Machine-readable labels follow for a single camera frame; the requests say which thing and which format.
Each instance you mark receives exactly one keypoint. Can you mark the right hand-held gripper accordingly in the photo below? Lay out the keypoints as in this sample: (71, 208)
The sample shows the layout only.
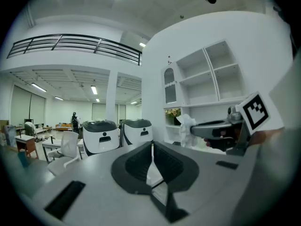
(235, 131)

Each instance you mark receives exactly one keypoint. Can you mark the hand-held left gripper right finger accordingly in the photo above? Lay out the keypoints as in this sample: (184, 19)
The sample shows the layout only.
(181, 171)

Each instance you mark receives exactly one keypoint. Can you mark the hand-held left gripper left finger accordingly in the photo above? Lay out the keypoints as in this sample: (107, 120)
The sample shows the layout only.
(127, 171)

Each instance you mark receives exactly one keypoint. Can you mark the clear plastic bag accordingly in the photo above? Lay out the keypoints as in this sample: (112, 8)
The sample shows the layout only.
(187, 135)

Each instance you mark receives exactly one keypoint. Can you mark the person's right forearm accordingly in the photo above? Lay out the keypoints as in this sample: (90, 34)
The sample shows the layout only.
(265, 136)

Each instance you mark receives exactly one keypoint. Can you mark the person's right hand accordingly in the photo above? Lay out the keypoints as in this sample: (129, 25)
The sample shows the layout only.
(208, 142)

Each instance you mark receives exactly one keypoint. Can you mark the white and black robot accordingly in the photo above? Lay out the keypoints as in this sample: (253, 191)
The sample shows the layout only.
(101, 138)
(138, 132)

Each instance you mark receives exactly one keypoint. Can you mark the black vase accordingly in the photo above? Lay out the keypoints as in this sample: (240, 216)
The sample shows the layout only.
(177, 121)

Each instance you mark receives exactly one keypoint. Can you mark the yellow flower bouquet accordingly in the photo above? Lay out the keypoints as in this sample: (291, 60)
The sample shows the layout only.
(172, 112)

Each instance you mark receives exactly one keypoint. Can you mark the white shelf cabinet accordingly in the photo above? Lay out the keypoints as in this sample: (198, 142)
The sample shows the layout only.
(200, 79)

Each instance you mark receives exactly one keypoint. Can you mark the white office chair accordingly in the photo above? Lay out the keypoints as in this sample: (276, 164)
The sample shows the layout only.
(68, 147)

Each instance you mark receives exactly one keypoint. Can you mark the white table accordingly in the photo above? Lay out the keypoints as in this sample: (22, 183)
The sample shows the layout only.
(53, 143)

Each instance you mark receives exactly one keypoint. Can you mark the wooden desk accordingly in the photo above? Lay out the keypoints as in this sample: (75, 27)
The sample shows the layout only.
(26, 142)

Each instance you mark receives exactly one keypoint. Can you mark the black balcony railing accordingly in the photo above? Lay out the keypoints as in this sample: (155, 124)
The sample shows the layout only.
(77, 43)

